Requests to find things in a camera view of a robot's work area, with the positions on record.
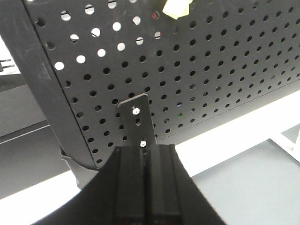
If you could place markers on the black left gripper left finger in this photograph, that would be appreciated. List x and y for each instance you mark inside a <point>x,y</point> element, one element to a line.
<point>115,196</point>

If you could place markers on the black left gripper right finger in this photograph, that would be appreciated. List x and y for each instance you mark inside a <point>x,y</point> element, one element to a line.
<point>172,196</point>

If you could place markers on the white standing desk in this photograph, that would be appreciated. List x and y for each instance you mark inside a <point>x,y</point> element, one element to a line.
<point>238,163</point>

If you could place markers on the black box on desk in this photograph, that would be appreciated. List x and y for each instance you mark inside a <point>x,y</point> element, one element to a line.
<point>35,145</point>

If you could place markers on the black perforated pegboard panel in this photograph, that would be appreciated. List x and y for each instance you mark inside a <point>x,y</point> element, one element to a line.
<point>81,58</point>

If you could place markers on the black left clamp bracket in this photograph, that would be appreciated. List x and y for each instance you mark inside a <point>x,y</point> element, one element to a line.
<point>137,121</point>

